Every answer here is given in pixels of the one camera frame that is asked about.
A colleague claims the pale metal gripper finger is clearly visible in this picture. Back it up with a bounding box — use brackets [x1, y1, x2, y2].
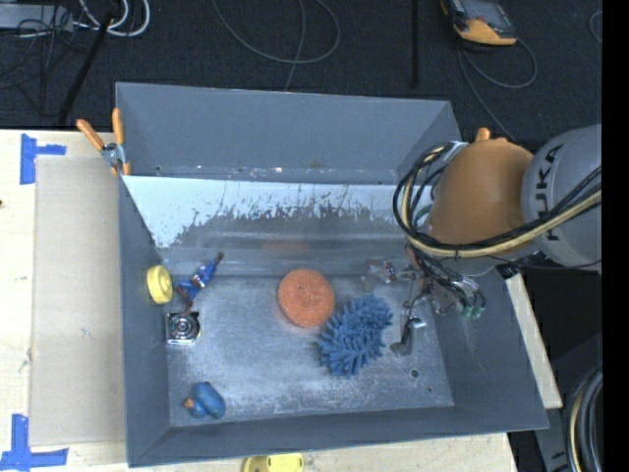
[389, 316, 427, 358]
[365, 259, 399, 294]

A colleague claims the blue chenille duster mitt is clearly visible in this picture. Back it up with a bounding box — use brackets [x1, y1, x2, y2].
[315, 292, 395, 380]

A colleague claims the orange round scrubber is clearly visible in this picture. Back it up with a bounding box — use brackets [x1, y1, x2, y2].
[276, 267, 337, 328]

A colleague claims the grey metal bin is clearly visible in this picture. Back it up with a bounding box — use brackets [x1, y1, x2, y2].
[114, 82, 551, 469]

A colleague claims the yellow round disc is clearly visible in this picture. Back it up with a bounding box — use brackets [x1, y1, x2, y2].
[145, 264, 175, 306]
[241, 452, 306, 472]

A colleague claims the blue toy action figure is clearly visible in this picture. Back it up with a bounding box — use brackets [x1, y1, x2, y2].
[174, 252, 225, 315]

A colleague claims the blue rubber duck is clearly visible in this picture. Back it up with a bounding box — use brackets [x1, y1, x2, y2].
[182, 381, 228, 421]

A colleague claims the silver square ringed block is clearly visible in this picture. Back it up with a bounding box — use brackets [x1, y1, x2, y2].
[163, 310, 202, 347]

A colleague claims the pale wood flat board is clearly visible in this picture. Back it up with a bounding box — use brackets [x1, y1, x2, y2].
[28, 154, 130, 447]

